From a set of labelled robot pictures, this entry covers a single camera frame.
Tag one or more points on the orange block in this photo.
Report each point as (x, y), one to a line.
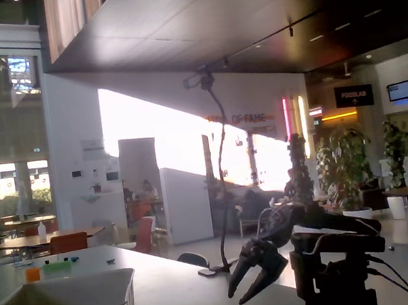
(32, 275)

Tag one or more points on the yellow light tube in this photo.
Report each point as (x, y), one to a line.
(304, 126)

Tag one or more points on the orange chair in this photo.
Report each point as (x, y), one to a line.
(144, 233)
(68, 242)

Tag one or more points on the phone on gooseneck stand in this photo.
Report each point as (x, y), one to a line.
(191, 82)

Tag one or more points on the black foodlab sign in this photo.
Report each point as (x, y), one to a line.
(354, 96)

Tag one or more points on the slim leafy potted plant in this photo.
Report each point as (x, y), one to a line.
(395, 150)

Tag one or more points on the white cabinet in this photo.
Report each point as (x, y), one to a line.
(186, 203)

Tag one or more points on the large leafy potted plant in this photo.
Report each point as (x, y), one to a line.
(349, 171)

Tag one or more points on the black gooseneck clamp stand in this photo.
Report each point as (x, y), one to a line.
(207, 81)

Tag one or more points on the teal chair back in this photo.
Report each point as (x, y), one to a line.
(191, 258)

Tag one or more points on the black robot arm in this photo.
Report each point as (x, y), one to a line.
(334, 231)

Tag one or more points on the wall monitor screen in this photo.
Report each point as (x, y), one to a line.
(401, 90)

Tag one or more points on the wooden cafe table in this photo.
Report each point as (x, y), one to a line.
(31, 241)

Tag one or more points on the green flat container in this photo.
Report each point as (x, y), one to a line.
(57, 269)

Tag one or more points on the seated person in background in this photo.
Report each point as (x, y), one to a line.
(149, 190)

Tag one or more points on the pink neon tube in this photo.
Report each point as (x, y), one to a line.
(286, 119)

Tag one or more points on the white spray bottle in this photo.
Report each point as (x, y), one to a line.
(41, 231)

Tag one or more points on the tall dark plant column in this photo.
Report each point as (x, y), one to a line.
(300, 170)

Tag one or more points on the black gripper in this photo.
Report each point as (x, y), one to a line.
(260, 259)

